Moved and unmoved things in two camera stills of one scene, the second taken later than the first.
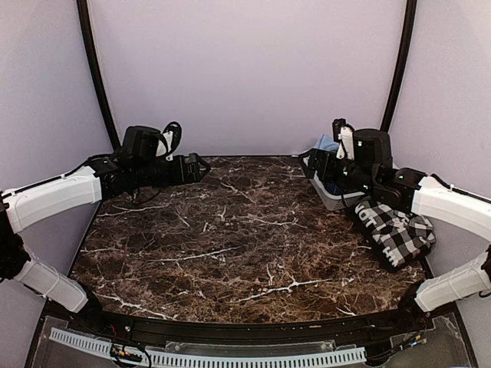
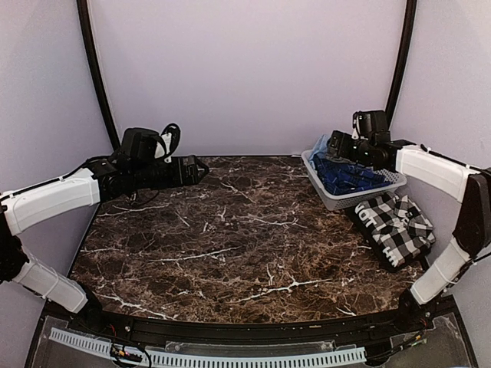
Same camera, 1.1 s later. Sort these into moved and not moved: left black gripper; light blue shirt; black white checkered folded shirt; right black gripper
Moved: right black gripper
Not moved: left black gripper; black white checkered folded shirt; light blue shirt
